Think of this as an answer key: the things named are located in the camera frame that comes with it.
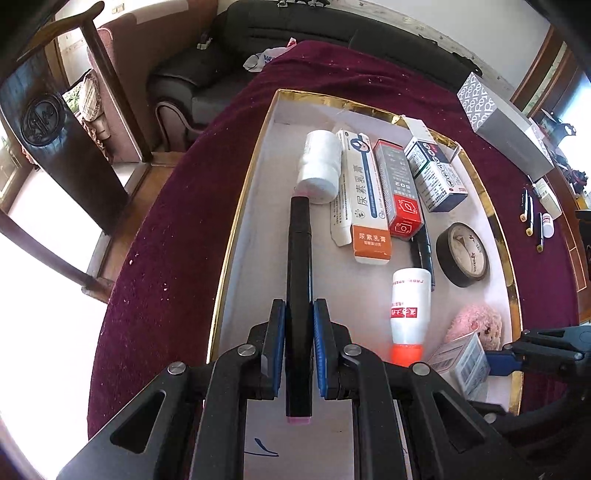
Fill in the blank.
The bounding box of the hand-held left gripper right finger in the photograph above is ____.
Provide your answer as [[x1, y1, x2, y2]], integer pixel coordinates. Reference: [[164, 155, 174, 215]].
[[313, 298, 539, 480]]

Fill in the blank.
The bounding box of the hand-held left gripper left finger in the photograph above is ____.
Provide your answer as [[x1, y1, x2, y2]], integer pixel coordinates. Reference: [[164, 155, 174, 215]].
[[55, 298, 287, 480]]

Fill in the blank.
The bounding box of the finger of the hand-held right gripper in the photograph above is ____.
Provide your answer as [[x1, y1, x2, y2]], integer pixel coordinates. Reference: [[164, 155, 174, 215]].
[[485, 328, 591, 377]]

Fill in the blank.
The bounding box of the pink-capped black marker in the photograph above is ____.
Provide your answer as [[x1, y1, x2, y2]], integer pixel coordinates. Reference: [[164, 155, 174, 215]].
[[284, 187, 315, 424]]

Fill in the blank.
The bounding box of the pink plush toy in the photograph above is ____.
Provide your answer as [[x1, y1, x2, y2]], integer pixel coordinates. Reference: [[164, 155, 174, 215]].
[[444, 304, 504, 356]]

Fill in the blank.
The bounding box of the small white barcode box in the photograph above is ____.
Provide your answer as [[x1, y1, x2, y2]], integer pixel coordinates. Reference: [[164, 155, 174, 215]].
[[425, 331, 491, 401]]

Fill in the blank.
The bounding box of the gold-rimmed white tray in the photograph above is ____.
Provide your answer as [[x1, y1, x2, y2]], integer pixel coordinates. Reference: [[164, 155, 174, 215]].
[[208, 89, 525, 480]]

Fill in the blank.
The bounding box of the white orange-capped glue bottle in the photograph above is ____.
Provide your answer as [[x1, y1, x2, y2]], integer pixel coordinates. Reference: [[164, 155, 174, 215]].
[[389, 268, 432, 367]]

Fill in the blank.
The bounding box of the black tape roll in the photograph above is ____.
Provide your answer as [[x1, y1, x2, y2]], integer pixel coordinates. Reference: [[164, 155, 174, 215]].
[[436, 222, 490, 288]]

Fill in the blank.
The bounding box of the purple-capped black marker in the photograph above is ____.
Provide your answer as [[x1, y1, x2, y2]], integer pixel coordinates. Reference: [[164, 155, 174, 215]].
[[409, 226, 435, 291]]

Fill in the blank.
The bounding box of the white orange ointment box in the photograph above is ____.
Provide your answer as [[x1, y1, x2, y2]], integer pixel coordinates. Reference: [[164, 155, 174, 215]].
[[330, 129, 393, 265]]

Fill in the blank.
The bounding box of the white plastic bottle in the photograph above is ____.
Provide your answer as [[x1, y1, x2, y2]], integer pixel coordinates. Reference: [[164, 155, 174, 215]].
[[295, 130, 342, 205]]

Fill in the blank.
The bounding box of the white cardboard box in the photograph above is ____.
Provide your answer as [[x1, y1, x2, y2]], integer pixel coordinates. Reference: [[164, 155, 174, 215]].
[[534, 178, 564, 220]]

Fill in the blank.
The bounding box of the maroon velvet cloth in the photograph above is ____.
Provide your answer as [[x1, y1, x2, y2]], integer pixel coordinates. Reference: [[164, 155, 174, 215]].
[[88, 41, 580, 439]]

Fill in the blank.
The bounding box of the red grey glue box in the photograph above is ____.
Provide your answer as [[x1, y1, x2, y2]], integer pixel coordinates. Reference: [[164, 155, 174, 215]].
[[372, 139, 424, 240]]

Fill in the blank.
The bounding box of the blue white medicine box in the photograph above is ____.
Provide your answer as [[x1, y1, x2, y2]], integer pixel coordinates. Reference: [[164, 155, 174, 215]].
[[403, 116, 468, 213]]

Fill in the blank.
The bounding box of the large grey box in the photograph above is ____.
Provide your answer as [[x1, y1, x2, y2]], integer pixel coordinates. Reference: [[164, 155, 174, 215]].
[[457, 72, 555, 183]]

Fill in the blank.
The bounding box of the black sofa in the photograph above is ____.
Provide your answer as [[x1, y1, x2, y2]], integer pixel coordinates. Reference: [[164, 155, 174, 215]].
[[148, 0, 483, 153]]

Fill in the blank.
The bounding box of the white plastic bag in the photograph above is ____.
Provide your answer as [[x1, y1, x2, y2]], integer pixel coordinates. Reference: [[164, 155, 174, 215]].
[[243, 39, 296, 72]]

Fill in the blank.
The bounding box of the dark wooden chair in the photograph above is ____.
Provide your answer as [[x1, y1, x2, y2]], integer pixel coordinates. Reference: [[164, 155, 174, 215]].
[[0, 0, 153, 303]]

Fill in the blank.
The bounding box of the brown upholstered furniture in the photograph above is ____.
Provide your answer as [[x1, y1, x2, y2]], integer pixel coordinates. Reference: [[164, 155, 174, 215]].
[[88, 0, 218, 162]]

